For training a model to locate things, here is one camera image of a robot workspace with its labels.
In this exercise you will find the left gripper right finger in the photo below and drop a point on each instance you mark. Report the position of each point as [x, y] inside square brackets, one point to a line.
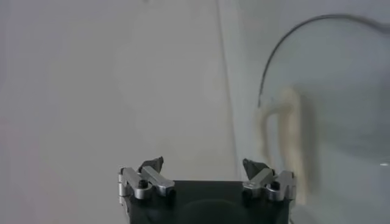
[262, 179]

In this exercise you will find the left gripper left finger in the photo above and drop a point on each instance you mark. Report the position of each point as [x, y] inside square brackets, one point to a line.
[152, 179]

